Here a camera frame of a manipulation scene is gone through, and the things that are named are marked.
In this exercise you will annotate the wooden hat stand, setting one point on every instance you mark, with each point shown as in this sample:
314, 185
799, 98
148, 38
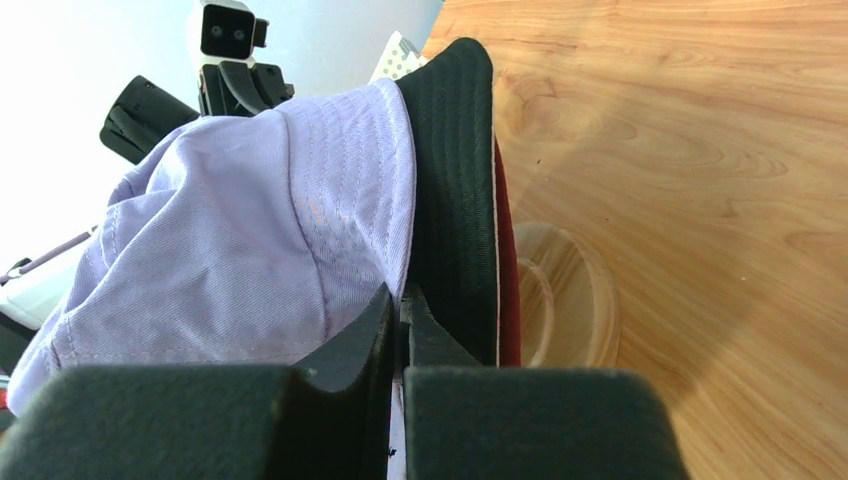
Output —
569, 306

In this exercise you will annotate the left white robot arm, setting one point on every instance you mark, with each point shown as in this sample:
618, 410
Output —
144, 114

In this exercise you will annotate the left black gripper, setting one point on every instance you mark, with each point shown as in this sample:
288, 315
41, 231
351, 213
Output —
236, 89

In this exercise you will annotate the lavender bucket hat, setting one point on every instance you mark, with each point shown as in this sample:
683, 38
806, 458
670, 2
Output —
241, 240

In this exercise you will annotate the maroon bucket hat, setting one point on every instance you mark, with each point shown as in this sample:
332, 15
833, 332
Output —
509, 322

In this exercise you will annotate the beige bucket hat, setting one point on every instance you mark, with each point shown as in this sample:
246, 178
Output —
454, 258

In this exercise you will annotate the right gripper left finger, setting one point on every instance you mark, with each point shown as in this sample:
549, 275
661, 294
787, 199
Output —
326, 417

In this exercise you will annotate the white perforated plastic basket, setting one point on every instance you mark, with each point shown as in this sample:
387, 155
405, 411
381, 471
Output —
399, 58

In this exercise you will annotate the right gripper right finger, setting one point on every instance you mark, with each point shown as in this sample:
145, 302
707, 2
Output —
467, 421

